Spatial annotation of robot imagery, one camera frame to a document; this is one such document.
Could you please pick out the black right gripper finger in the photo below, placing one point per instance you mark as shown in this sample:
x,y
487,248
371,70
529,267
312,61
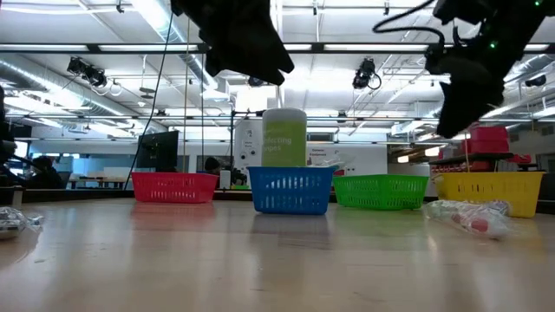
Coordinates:
x,y
455,112
487,97

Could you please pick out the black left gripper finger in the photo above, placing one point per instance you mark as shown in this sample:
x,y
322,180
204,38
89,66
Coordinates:
x,y
214,60
260,56

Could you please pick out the red toothbrush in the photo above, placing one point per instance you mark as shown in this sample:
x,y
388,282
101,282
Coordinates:
x,y
479,225

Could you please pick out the red storage bins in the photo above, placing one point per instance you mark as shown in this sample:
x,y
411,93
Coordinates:
x,y
487,138

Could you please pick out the black overhead rig beam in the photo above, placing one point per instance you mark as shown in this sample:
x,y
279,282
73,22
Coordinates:
x,y
318,47

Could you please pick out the yellow plastic basket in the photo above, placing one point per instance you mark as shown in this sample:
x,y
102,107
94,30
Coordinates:
x,y
490,177

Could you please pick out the green disinfecting wipes canister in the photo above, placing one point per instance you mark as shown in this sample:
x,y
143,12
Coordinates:
x,y
284,138

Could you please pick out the green plastic basket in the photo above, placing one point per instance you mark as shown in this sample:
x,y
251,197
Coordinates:
x,y
381,177

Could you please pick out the black ceiling spotlight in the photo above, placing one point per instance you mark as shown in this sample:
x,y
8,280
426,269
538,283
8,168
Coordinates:
x,y
93,77
362,78

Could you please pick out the person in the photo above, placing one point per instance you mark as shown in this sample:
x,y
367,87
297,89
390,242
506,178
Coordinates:
x,y
45,175
212,164

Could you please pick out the black computer monitor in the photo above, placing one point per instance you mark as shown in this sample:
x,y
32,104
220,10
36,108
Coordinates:
x,y
158,151

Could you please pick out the blue plastic basket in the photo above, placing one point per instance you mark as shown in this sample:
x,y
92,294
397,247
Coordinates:
x,y
290,170

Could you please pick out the small white container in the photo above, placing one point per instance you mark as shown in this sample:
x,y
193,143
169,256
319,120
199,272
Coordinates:
x,y
224,180

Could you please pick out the red plastic basket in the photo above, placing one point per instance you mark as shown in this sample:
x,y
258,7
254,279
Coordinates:
x,y
173,174

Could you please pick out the wrapped silver nail clipper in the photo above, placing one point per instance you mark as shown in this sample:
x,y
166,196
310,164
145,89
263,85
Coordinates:
x,y
11,223

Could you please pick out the silver ventilation duct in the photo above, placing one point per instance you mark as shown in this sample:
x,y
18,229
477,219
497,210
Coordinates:
x,y
152,13
26,78

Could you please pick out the white wall board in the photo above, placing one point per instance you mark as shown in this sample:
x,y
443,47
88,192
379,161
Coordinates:
x,y
360,160

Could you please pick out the black aluminium table frame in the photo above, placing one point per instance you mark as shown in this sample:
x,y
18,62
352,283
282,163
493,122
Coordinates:
x,y
78,196

